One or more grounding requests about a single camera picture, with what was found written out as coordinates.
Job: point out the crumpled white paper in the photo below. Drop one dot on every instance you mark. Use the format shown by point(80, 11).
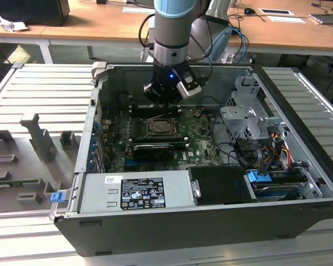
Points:
point(12, 24)

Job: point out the blue case latch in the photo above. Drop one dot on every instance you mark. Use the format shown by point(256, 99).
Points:
point(57, 197)

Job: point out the black graphics card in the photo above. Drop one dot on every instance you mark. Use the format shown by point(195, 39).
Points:
point(152, 152)

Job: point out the wooden desk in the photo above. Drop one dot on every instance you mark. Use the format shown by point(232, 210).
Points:
point(100, 25)

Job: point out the white paper sheet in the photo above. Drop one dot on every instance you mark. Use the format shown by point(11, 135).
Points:
point(285, 19)

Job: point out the grey parts rack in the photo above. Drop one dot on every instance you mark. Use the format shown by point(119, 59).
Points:
point(25, 155)

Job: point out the CPU socket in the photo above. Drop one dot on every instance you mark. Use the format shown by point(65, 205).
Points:
point(180, 133)

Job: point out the black plastic shroud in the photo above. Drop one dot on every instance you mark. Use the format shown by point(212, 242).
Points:
point(219, 185)

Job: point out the round coin battery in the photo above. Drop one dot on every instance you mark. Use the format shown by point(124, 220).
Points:
point(198, 112)

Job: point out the black RAM slots bank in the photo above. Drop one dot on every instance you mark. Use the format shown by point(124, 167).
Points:
point(161, 139)
point(144, 110)

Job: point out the pale blue teach pendant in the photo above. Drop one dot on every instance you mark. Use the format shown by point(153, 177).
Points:
point(220, 44)

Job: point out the green motherboard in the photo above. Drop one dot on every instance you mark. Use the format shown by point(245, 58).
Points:
point(202, 149)

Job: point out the silver metal drive cage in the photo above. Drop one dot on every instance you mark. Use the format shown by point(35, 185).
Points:
point(238, 116)

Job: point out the black open PC case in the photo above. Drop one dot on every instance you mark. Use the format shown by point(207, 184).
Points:
point(183, 230)

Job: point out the grey power supply unit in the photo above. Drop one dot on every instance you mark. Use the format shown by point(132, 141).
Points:
point(100, 194)

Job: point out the black box on desk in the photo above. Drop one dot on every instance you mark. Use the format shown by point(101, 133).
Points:
point(30, 11)

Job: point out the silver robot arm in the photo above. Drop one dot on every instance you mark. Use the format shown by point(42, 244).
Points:
point(172, 30)

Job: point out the black computer mouse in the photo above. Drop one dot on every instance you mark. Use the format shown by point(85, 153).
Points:
point(249, 11)

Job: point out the blue disk carrier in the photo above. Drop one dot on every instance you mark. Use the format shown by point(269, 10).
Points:
point(258, 177)

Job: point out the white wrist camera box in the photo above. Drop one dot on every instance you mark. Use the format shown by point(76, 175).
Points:
point(189, 87)

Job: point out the green RAM stick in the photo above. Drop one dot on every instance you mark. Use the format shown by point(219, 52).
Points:
point(14, 183)

